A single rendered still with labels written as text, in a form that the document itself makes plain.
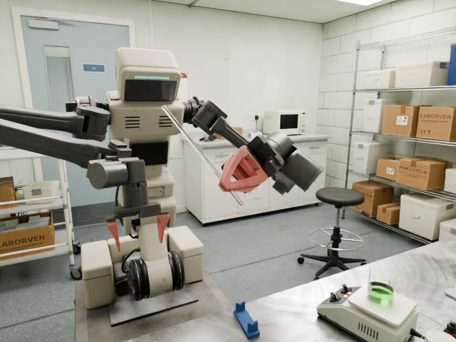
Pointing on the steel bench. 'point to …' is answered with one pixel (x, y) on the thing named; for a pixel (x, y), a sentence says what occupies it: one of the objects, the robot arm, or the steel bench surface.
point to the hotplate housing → (368, 324)
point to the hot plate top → (391, 314)
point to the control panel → (340, 296)
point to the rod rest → (250, 328)
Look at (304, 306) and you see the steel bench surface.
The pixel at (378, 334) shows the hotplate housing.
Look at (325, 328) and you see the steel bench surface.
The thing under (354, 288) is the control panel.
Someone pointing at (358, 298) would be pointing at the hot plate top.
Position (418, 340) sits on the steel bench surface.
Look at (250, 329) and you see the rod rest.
